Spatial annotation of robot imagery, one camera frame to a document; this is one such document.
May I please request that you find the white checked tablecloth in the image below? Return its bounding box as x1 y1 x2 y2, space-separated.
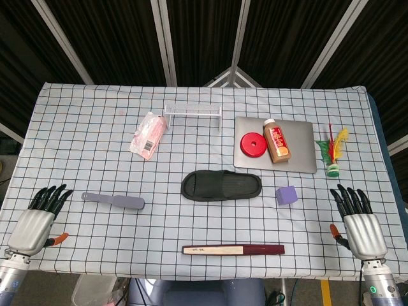
0 82 408 282

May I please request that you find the pink plastic packet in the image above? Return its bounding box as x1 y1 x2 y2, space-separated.
128 112 167 161

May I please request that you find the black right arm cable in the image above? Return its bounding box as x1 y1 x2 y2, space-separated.
359 261 366 306

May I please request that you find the clear plastic container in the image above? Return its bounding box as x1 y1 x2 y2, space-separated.
71 274 117 306

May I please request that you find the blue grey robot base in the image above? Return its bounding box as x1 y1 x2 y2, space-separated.
127 279 267 306

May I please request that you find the folded dark red fan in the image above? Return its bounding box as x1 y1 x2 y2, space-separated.
182 244 286 256

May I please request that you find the white metal frame bar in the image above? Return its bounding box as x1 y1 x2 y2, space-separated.
31 0 94 85
150 0 178 86
301 0 363 89
229 0 253 69

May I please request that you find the purple foam cube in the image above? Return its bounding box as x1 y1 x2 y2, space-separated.
275 186 299 206

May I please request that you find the grey flat metal tray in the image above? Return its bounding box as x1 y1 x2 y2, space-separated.
233 116 318 174

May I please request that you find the brown drink bottle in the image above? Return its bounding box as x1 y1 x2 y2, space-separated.
263 119 293 164

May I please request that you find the white wire mesh rack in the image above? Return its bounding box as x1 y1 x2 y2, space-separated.
163 101 223 132

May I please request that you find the colourful feather shuttlecock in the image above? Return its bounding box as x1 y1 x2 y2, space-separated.
316 123 350 178

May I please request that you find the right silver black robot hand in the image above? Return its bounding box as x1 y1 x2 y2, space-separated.
329 183 389 263

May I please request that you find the white triangular metal frame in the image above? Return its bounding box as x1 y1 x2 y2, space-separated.
203 66 263 88

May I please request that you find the red disc with hole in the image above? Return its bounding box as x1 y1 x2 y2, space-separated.
240 132 267 158

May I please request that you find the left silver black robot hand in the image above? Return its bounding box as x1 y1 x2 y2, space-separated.
6 183 75 256

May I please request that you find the black slipper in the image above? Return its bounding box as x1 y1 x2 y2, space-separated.
180 169 263 202

